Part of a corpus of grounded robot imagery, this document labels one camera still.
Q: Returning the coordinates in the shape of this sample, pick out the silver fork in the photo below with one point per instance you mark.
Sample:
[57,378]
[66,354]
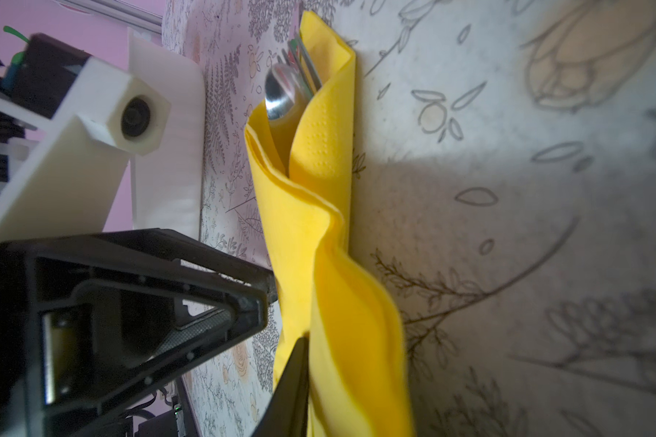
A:
[304,62]

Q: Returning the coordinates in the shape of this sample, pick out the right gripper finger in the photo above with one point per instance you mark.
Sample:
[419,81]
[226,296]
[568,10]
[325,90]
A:
[287,413]

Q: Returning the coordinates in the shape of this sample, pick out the silver spoon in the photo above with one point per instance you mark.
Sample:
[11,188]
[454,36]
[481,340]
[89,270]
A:
[285,92]

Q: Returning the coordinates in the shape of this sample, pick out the yellow paper napkin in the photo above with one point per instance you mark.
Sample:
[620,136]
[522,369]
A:
[303,186]

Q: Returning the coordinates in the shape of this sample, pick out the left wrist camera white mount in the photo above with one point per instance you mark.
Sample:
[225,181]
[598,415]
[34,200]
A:
[69,124]

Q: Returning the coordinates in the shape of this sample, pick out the white rectangular tray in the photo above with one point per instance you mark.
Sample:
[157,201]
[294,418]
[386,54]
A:
[166,184]

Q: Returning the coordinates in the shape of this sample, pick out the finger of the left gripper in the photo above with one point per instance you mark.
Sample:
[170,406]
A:
[167,244]
[88,328]

